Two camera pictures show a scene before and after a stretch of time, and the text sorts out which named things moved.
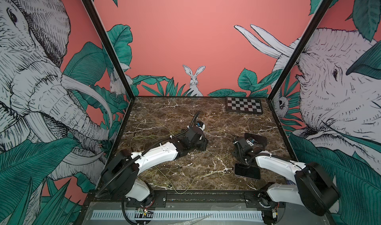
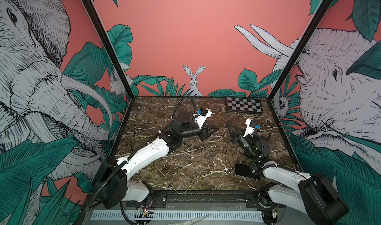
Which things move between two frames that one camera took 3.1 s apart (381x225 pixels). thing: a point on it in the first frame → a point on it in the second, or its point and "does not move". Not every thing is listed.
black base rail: x=204 y=197 does not move
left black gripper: x=204 y=143 → x=203 y=132
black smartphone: x=254 y=172 does not move
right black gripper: x=233 y=151 → x=239 y=139
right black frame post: x=327 y=0 does not move
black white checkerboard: x=244 y=105 does not move
